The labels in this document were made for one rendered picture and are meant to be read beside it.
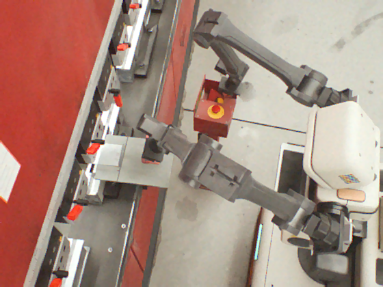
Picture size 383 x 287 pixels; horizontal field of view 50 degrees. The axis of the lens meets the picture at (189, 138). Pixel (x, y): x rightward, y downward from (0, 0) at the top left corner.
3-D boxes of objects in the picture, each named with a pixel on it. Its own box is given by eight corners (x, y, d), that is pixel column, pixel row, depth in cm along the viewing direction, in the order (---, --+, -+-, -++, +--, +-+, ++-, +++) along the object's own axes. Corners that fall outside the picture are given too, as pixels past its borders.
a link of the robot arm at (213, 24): (197, 30, 120) (215, 0, 121) (189, 37, 134) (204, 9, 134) (317, 108, 130) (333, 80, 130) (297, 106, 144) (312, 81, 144)
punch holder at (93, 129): (93, 166, 133) (81, 141, 119) (68, 163, 134) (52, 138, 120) (104, 126, 141) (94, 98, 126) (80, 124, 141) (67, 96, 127)
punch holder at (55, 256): (57, 296, 114) (36, 285, 99) (27, 292, 114) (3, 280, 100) (72, 242, 121) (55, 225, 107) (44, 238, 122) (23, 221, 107)
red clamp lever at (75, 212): (76, 216, 110) (88, 199, 119) (61, 214, 110) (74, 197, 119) (76, 222, 111) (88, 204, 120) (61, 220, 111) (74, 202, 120)
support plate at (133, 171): (168, 188, 143) (168, 187, 143) (94, 179, 146) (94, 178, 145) (176, 143, 152) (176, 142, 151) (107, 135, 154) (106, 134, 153)
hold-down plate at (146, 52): (146, 78, 182) (146, 74, 179) (134, 78, 182) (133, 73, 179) (158, 29, 196) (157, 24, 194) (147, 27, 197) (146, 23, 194)
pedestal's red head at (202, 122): (226, 138, 191) (229, 117, 175) (193, 130, 193) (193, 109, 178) (236, 104, 200) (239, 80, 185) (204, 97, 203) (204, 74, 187)
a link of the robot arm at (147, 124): (169, 156, 124) (183, 131, 124) (135, 137, 121) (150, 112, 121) (162, 149, 135) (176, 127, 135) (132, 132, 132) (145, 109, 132)
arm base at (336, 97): (350, 119, 131) (352, 89, 136) (334, 106, 127) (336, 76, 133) (327, 127, 137) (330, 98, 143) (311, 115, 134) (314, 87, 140)
